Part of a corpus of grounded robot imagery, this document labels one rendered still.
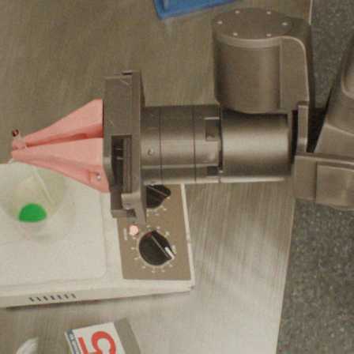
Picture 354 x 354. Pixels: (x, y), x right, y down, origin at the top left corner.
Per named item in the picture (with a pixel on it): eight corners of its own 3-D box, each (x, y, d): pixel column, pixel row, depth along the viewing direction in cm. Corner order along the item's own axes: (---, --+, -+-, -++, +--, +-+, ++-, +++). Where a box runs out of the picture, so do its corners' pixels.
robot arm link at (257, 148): (301, 194, 68) (293, 153, 73) (303, 112, 64) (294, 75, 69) (207, 198, 68) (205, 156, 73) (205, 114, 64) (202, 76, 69)
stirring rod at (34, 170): (59, 206, 84) (17, 126, 65) (59, 212, 84) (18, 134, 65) (53, 207, 84) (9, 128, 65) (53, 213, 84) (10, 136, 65)
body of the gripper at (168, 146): (113, 201, 64) (223, 197, 64) (114, 65, 68) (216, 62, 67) (122, 226, 71) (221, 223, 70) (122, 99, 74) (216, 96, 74)
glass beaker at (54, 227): (78, 249, 85) (64, 224, 77) (12, 246, 85) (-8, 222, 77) (80, 175, 87) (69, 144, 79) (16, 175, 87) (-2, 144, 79)
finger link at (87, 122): (1, 195, 65) (131, 192, 64) (5, 102, 67) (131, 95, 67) (19, 221, 71) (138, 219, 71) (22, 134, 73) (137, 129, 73)
